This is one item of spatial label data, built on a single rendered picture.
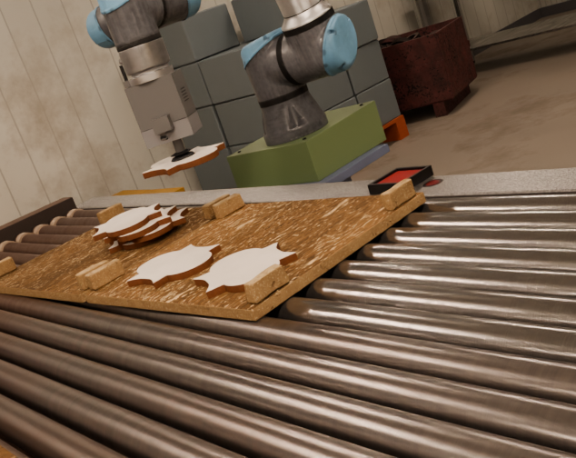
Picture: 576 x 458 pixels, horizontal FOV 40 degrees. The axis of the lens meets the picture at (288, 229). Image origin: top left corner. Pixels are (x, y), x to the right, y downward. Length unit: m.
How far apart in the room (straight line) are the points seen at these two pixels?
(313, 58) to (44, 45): 3.95
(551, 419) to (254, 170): 1.30
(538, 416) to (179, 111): 0.85
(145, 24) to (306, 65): 0.48
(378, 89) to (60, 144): 2.31
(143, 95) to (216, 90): 3.97
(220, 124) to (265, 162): 3.62
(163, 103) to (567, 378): 0.85
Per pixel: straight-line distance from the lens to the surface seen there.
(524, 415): 0.61
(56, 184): 5.36
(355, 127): 1.79
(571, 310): 0.74
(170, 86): 1.29
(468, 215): 1.03
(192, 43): 5.34
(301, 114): 1.74
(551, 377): 0.65
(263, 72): 1.73
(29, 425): 0.91
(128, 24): 1.29
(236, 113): 5.20
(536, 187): 1.08
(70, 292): 1.30
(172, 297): 1.06
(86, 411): 0.88
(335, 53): 1.63
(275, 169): 1.76
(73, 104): 5.50
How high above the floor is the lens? 1.25
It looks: 15 degrees down
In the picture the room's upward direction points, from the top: 20 degrees counter-clockwise
